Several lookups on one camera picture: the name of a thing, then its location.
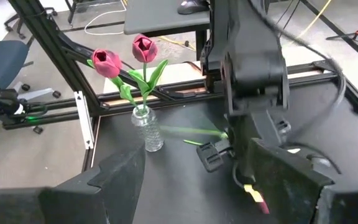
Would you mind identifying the black aluminium rig frame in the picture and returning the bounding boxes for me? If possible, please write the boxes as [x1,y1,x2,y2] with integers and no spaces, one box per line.
[3,0,358,131]

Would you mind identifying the silver metal bracket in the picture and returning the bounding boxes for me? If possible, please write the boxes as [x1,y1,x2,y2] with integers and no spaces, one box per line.
[74,90,95,151]

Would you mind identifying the grey desk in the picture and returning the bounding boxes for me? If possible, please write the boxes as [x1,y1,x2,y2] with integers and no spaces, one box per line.
[123,0,211,62]

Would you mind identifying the white floor cable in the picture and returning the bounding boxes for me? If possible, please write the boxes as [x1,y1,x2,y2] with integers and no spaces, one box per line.
[83,0,127,36]

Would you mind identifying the bunch of pink tulips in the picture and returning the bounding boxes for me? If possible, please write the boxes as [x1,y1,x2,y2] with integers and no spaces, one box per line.
[159,124,229,146]

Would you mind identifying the yellow hanging cable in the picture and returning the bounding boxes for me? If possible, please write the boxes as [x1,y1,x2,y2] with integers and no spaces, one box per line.
[158,0,334,51]

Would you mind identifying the black table-level camera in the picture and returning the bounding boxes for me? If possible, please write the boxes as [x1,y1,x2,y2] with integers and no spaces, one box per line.
[0,81,48,129]

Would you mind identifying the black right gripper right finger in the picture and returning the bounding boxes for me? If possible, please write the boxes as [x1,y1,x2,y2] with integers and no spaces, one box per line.
[247,138,358,224]

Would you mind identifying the black chair base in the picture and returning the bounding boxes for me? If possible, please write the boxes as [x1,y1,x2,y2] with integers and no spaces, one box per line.
[4,6,58,40]

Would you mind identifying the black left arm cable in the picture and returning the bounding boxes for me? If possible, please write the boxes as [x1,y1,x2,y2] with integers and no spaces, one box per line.
[249,0,347,150]

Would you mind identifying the clear bumpy glass vase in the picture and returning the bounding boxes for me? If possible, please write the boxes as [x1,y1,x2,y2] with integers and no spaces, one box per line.
[131,105,165,153]

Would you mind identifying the black tripod stand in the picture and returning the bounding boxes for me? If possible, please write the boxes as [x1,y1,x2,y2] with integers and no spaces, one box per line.
[326,0,358,55]

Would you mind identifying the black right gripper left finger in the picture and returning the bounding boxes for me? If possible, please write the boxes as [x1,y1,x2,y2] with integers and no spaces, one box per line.
[0,144,146,224]

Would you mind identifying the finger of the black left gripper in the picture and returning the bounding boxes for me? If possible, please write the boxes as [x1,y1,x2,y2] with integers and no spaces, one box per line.
[196,139,232,174]
[273,119,292,136]

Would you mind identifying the crimson artificial tulip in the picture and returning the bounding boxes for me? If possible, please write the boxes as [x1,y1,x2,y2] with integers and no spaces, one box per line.
[127,34,170,114]
[86,49,139,110]

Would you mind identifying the black computer mouse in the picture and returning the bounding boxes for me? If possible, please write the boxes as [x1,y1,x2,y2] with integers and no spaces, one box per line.
[177,0,210,16]

